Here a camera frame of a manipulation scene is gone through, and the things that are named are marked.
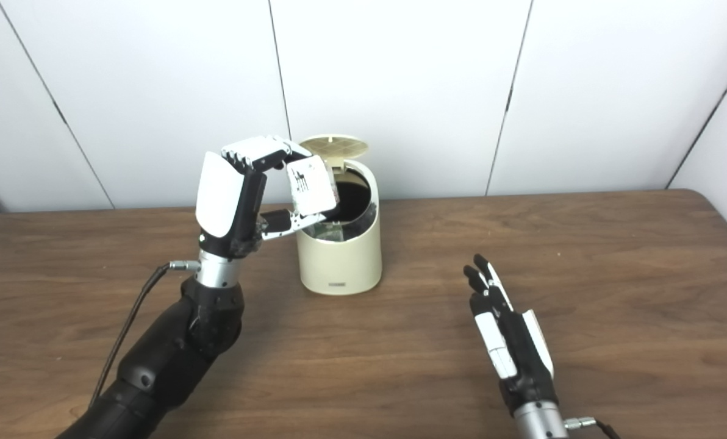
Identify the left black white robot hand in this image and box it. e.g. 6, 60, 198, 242
195, 135, 340, 260

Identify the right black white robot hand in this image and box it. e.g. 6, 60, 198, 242
463, 254, 559, 416

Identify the white green milk carton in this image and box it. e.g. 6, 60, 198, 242
286, 155, 343, 240

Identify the cream round bin lid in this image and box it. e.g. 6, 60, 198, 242
299, 135, 369, 174

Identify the cream-colored bin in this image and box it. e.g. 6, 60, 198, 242
295, 135, 382, 296

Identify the black bin liner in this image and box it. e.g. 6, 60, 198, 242
330, 177, 379, 241

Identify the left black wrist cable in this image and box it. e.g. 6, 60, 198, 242
88, 260, 202, 409

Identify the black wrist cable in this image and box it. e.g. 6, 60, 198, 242
564, 416, 621, 439
88, 260, 202, 409

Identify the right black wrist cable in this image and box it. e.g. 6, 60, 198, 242
564, 416, 621, 439

